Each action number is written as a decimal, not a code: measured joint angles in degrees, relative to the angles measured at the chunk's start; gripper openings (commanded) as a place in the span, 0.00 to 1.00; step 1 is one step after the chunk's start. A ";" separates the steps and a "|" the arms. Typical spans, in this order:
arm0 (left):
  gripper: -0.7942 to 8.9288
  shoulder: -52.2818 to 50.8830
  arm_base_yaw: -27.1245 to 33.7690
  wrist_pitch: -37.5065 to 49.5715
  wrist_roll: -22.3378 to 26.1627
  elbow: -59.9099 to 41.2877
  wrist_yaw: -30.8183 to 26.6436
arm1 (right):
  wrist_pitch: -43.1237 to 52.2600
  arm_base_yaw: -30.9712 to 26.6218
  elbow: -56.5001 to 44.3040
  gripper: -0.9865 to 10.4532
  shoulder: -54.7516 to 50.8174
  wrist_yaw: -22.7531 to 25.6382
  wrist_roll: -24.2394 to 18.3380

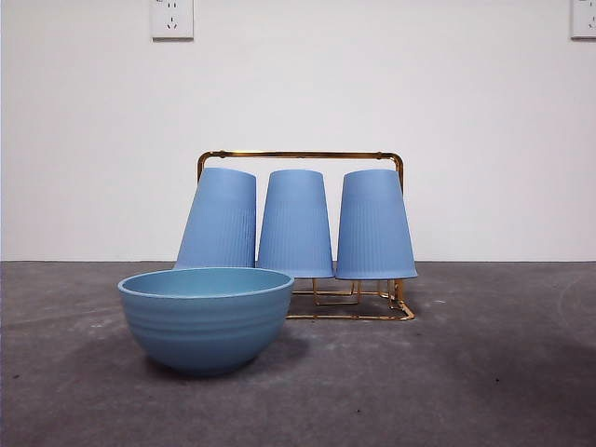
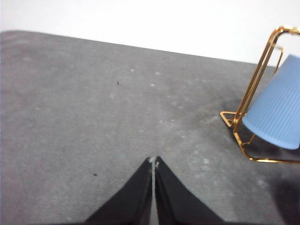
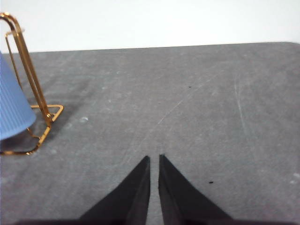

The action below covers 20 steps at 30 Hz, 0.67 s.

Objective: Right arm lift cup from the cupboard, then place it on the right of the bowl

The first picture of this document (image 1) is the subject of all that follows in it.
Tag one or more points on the blue ribbed plastic cup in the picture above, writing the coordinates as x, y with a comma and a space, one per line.
293, 223
219, 219
375, 223

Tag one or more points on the light blue ribbed bowl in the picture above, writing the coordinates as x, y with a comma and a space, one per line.
205, 326

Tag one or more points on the white wall socket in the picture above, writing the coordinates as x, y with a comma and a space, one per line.
172, 18
584, 18

